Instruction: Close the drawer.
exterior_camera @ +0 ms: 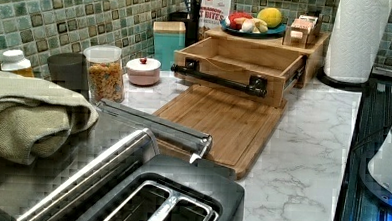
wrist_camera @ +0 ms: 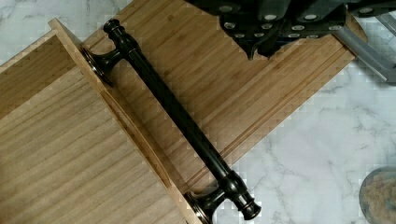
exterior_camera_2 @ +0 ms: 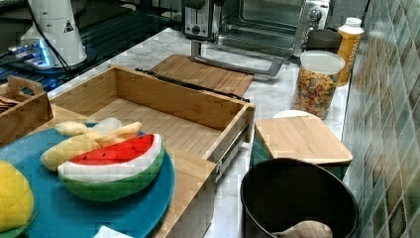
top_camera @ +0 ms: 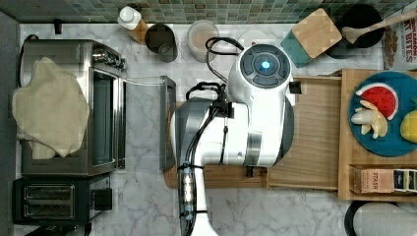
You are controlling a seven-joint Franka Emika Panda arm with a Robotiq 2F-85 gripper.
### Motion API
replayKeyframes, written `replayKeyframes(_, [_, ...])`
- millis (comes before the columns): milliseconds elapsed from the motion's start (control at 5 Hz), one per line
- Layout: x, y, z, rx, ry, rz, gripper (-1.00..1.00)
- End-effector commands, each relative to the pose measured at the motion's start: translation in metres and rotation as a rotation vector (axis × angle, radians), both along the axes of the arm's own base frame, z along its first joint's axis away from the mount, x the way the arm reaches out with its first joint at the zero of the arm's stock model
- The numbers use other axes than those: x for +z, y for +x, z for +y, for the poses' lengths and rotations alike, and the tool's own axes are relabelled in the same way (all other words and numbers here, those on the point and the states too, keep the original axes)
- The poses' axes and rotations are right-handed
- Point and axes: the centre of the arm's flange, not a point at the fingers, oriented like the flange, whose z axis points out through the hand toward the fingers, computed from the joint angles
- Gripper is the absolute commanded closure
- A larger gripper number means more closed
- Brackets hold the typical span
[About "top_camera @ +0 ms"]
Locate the beige folded cloth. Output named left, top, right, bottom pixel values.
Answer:
left=12, top=57, right=89, bottom=159

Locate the toy watermelon slice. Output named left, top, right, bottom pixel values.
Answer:
left=355, top=83, right=399, bottom=120

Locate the toy peeled banana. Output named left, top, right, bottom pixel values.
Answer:
left=350, top=100, right=387, bottom=140

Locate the Stash tea box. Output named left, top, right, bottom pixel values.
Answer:
left=352, top=167, right=417, bottom=195

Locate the wooden cutting board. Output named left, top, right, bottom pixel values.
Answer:
left=162, top=100, right=268, bottom=190

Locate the wooden drawer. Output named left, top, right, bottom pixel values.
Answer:
left=267, top=76, right=341, bottom=191

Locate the stainless steel toaster oven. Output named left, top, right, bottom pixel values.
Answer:
left=20, top=39, right=176, bottom=176

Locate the white round lid container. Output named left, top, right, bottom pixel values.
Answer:
left=238, top=30, right=270, bottom=47

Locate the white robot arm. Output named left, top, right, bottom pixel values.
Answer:
left=170, top=44, right=294, bottom=236

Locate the black utensil holder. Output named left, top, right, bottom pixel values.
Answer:
left=328, top=3, right=387, bottom=60

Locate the white bowl black rim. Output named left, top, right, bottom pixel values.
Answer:
left=344, top=201, right=417, bottom=236

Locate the blue round plate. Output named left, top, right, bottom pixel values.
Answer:
left=347, top=72, right=416, bottom=156

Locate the wooden spoon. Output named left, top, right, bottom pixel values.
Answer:
left=342, top=9, right=417, bottom=44

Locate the snack bites box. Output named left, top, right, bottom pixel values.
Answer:
left=383, top=18, right=417, bottom=71

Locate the black two-slot toaster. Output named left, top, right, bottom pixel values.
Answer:
left=12, top=173, right=113, bottom=226

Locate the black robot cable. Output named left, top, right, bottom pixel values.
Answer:
left=176, top=36, right=245, bottom=236

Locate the teal wooden knife block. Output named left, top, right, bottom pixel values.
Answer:
left=280, top=8, right=342, bottom=68

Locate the white cap bottle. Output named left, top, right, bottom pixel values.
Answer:
left=117, top=6, right=149, bottom=44

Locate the yellow toy fruit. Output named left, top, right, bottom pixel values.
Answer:
left=400, top=110, right=417, bottom=143

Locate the black wall plug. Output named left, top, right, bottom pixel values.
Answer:
left=53, top=19, right=63, bottom=34

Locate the dark metal cup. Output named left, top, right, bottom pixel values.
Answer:
left=145, top=24, right=178, bottom=63

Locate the wooden shelf cabinet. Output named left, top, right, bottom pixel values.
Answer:
left=338, top=69, right=417, bottom=203

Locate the frosted plastic container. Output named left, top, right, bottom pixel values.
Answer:
left=187, top=20, right=219, bottom=63

